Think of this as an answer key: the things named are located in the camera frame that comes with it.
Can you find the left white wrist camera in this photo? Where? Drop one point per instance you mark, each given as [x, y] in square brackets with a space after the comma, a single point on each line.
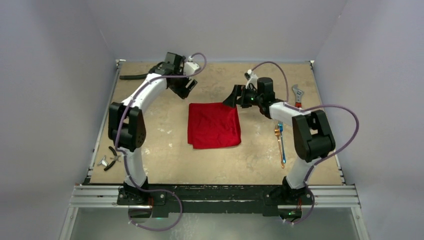
[190, 67]

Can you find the adjustable wrench orange handle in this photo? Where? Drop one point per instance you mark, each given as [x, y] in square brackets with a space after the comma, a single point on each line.
[298, 96]

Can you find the gold fork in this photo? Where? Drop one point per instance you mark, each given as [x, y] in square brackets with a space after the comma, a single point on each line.
[280, 146]

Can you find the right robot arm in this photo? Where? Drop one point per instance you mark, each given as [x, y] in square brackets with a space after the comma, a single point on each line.
[312, 136]

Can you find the blue utensil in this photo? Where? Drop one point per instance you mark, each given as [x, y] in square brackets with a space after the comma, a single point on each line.
[281, 128]

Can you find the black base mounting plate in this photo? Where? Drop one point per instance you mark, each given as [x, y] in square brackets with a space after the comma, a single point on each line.
[266, 200]

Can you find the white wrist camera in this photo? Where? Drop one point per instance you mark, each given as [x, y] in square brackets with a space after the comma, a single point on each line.
[252, 79]
[190, 67]

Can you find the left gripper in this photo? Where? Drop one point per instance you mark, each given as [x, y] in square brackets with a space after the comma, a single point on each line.
[183, 91]

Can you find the aluminium frame rail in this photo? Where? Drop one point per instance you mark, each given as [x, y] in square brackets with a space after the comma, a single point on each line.
[169, 159]

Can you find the red cloth napkin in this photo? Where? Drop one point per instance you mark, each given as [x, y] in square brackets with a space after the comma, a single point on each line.
[213, 126]

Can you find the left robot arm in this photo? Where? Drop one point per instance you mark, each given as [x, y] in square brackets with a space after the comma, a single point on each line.
[126, 124]

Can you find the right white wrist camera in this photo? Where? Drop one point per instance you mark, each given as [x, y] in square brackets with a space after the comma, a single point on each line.
[252, 79]

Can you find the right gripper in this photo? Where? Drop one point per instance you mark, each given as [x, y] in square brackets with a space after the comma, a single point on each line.
[239, 98]

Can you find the black handled pliers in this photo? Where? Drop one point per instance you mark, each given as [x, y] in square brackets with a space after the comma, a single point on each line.
[107, 165]

